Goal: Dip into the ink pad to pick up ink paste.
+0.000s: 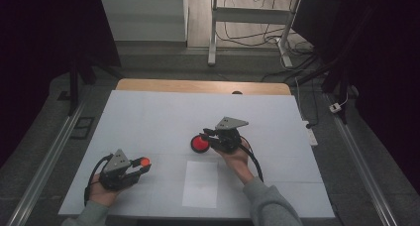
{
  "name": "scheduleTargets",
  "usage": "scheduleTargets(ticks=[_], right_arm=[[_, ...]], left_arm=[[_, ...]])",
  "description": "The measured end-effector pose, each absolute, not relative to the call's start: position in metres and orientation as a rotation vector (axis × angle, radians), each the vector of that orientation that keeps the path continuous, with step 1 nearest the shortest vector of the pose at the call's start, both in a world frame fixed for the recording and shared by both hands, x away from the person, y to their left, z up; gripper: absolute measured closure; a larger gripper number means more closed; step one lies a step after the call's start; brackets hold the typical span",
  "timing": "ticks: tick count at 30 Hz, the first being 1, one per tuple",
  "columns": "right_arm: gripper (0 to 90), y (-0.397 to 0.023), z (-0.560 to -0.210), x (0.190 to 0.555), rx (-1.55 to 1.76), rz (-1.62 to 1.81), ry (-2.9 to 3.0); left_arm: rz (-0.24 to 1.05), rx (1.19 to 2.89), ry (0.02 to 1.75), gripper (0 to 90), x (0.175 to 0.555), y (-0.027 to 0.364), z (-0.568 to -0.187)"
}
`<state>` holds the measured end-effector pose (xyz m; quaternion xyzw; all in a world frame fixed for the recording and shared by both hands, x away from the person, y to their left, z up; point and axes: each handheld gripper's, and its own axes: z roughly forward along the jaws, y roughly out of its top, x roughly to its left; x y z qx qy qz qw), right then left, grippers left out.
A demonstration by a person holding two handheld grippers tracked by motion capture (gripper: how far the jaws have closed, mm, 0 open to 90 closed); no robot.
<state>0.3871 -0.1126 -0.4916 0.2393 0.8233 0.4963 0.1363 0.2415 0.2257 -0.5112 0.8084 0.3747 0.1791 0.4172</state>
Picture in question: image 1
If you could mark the person's right hand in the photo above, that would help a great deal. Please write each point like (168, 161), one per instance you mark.
(239, 163)

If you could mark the black floor plate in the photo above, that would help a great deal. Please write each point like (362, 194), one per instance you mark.
(82, 127)

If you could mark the round red ink pad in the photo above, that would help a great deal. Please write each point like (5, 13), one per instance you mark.
(199, 145)

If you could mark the wooden table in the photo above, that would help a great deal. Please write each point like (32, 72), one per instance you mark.
(185, 86)

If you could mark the white power strip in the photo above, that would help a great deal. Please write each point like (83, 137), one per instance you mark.
(310, 133)

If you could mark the person's left hand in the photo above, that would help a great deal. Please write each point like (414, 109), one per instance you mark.
(100, 194)

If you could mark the metal floor rail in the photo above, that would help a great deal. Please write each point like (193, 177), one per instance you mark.
(46, 166)
(361, 166)

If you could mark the white wall panel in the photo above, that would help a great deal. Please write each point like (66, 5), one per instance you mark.
(145, 18)

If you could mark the dark table grommet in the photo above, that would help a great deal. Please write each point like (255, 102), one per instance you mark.
(236, 92)

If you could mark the orange stamp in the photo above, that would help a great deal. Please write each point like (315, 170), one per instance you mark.
(145, 161)

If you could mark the white paper sheet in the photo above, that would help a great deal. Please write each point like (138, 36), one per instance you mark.
(200, 184)

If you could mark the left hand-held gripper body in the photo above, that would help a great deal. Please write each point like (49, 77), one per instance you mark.
(114, 176)

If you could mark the small white adapter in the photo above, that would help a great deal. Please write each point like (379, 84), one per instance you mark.
(335, 107)

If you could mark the black metal stand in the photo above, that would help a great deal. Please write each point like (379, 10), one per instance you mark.
(336, 77)
(74, 84)

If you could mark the dark curtain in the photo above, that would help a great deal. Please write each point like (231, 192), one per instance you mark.
(389, 70)
(36, 54)

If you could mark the large white table cover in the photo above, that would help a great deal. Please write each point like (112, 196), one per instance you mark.
(158, 120)

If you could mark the white desk frame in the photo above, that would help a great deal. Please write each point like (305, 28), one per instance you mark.
(251, 15)

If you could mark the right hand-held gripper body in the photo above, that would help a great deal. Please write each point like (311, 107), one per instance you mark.
(228, 140)

